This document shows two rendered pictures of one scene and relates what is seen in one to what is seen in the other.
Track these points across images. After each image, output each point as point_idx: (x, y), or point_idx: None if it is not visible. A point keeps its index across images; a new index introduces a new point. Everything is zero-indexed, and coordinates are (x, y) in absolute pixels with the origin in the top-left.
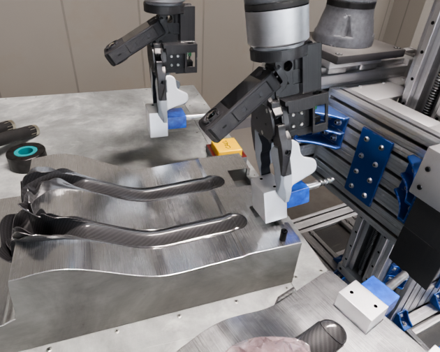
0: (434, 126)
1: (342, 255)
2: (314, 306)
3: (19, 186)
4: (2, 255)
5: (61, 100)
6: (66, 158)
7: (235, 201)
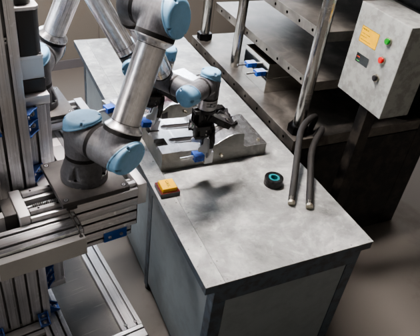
0: (58, 145)
1: (41, 324)
2: None
3: (265, 171)
4: (231, 119)
5: (309, 247)
6: (231, 133)
7: (165, 133)
